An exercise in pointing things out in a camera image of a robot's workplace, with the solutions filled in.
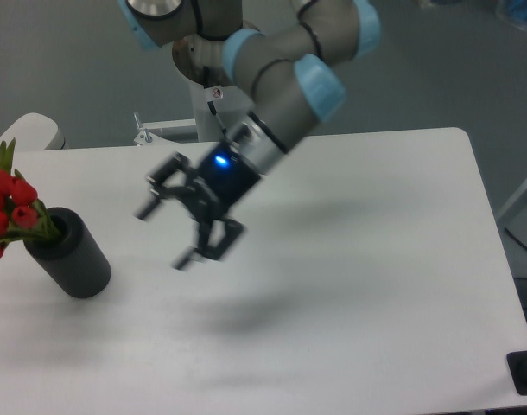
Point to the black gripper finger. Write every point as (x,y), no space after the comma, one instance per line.
(189,193)
(204,248)

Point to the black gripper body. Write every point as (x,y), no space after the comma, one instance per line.
(221,178)

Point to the red tulip bouquet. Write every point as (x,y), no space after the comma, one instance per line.
(23,215)

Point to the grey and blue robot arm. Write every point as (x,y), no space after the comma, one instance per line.
(288,77)

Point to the black cylindrical vase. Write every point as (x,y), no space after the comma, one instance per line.
(74,261)

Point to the white chair on left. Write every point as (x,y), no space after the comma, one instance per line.
(35,132)

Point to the black device at table edge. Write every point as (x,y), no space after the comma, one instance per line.
(517,362)

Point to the blue object top right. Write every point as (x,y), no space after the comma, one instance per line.
(513,12)

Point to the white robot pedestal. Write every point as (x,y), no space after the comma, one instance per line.
(217,104)

